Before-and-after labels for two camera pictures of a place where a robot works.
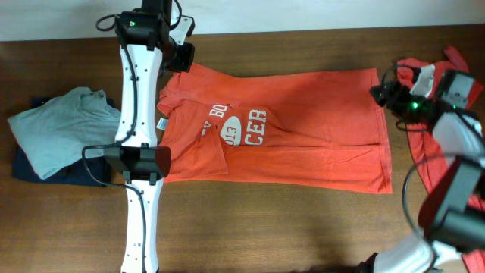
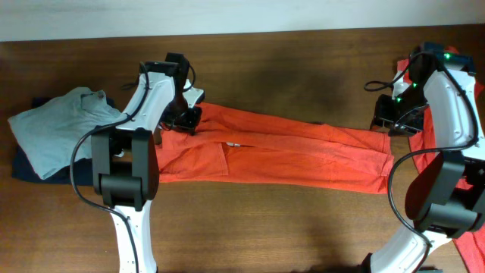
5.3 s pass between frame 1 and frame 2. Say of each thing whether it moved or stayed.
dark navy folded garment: stayed
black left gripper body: moved
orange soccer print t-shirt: moved
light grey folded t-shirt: stayed
